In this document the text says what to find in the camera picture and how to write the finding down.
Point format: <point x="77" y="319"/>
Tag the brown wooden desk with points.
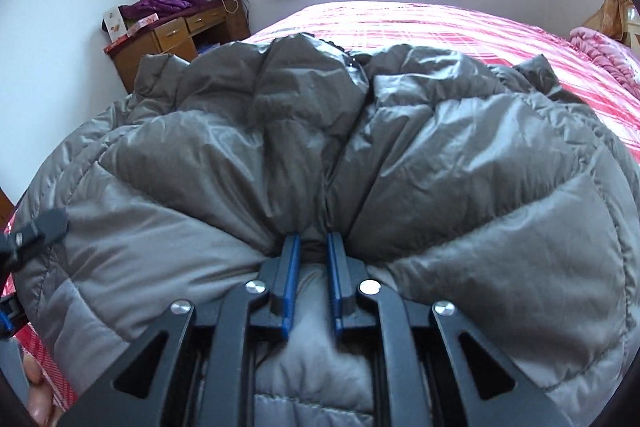
<point x="172" y="34"/>

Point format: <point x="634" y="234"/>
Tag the person's left hand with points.
<point x="42" y="392"/>

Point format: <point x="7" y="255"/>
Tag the purple cloth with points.
<point x="160" y="4"/>

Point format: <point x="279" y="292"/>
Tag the stack of books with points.
<point x="210" y="49"/>

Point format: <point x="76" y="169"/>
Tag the cream wooden headboard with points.
<point x="632" y="27"/>

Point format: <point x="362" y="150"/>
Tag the pink folded quilt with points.
<point x="607" y="57"/>

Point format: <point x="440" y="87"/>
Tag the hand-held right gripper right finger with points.
<point x="336" y="287"/>

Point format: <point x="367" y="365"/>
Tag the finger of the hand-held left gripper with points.
<point x="11" y="314"/>
<point x="40" y="227"/>

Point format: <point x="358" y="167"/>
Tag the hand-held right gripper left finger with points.
<point x="289" y="287"/>

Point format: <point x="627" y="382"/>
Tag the grey puffer jacket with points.
<point x="425" y="182"/>

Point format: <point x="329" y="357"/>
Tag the white printed box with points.
<point x="114" y="24"/>

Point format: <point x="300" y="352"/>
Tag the flat red box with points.
<point x="140" y="29"/>

